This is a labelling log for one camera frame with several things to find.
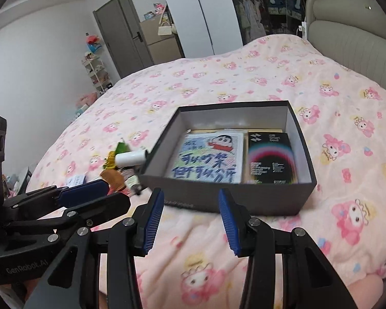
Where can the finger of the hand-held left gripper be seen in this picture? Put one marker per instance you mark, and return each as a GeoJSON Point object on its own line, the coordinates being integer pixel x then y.
{"type": "Point", "coordinates": [83, 188]}
{"type": "Point", "coordinates": [99, 204]}

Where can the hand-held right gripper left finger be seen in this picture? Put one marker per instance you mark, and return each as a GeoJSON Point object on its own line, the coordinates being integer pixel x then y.
{"type": "Point", "coordinates": [152, 223]}

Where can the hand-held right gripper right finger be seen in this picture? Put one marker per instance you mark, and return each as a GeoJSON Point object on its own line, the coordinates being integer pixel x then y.
{"type": "Point", "coordinates": [228, 223]}

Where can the grey cardboard box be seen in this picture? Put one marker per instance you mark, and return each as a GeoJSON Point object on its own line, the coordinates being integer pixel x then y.
{"type": "Point", "coordinates": [196, 197]}

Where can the white cylindrical bottle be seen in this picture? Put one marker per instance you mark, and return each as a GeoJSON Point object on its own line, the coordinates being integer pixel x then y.
{"type": "Point", "coordinates": [132, 157]}

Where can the small white card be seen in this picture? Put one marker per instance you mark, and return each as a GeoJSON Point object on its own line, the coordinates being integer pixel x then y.
{"type": "Point", "coordinates": [76, 180]}

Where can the small clear bottle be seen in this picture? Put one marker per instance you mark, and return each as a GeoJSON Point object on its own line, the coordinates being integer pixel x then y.
{"type": "Point", "coordinates": [133, 183]}

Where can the green toy figure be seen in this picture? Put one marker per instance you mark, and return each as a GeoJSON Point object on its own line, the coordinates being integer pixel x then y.
{"type": "Point", "coordinates": [120, 148]}

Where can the cartoon printed packet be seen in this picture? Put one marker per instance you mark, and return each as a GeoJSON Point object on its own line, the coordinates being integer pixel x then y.
{"type": "Point", "coordinates": [207, 164]}

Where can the black printed packet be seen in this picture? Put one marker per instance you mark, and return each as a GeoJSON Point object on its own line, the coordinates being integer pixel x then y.
{"type": "Point", "coordinates": [270, 161]}

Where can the pink plush toy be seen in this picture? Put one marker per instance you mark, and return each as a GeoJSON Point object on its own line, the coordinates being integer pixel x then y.
{"type": "Point", "coordinates": [87, 99]}

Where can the white shelf rack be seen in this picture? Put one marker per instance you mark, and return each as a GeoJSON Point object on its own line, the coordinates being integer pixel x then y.
{"type": "Point", "coordinates": [97, 74]}

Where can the pink printed blanket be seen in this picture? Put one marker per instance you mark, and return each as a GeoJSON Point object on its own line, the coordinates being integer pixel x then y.
{"type": "Point", "coordinates": [244, 80]}

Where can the red plush toy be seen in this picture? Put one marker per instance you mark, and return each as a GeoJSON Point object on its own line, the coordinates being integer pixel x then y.
{"type": "Point", "coordinates": [93, 41]}

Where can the grey door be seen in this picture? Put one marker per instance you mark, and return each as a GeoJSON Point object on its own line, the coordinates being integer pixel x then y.
{"type": "Point", "coordinates": [122, 38]}

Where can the white handbag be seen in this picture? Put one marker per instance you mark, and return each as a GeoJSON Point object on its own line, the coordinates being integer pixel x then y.
{"type": "Point", "coordinates": [165, 29]}

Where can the white wardrobe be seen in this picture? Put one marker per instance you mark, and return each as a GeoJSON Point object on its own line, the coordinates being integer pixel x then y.
{"type": "Point", "coordinates": [212, 13]}

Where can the beige padded headboard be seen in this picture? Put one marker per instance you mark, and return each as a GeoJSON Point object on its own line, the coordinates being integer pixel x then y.
{"type": "Point", "coordinates": [357, 48]}

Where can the glass display cabinet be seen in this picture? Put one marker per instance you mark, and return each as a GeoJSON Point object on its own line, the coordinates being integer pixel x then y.
{"type": "Point", "coordinates": [260, 6]}

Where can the white wall charger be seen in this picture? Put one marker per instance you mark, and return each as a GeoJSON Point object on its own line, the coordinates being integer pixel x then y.
{"type": "Point", "coordinates": [303, 29]}

